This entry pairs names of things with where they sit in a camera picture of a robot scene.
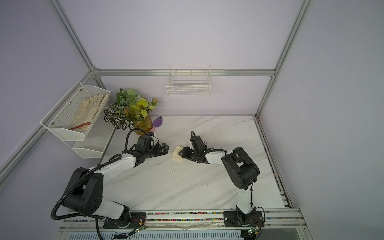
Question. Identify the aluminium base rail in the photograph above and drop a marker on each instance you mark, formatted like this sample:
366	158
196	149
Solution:
198	220

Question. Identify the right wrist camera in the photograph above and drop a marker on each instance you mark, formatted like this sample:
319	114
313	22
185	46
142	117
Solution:
197	142

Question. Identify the potted plant amber vase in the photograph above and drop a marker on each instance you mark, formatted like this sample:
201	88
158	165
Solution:
131	110

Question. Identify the white mesh wall shelf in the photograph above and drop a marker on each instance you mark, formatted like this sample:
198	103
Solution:
89	144

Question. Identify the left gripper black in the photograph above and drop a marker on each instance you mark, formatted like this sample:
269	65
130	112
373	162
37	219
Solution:
159	152

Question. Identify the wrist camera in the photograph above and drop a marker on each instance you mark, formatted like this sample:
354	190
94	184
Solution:
145	141
197	142

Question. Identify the purple pink garden trowel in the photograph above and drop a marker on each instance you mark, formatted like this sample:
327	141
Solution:
156	123

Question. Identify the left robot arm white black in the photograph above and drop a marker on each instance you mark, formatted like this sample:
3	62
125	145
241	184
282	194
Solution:
84	194

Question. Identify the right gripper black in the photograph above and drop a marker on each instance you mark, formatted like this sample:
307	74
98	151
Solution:
186	150

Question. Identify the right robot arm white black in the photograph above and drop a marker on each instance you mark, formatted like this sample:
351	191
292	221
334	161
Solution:
241	169

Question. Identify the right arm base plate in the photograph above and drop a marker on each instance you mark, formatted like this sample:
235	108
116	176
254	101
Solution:
238	219

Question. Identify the beige work gloves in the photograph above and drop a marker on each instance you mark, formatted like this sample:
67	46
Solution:
87	112

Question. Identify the white wire wall basket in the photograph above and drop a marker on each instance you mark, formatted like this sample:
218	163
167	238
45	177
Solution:
189	80

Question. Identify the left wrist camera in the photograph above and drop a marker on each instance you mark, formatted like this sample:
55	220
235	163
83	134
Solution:
145	141

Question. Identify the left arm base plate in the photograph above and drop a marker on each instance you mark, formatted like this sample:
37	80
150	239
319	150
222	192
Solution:
126	221

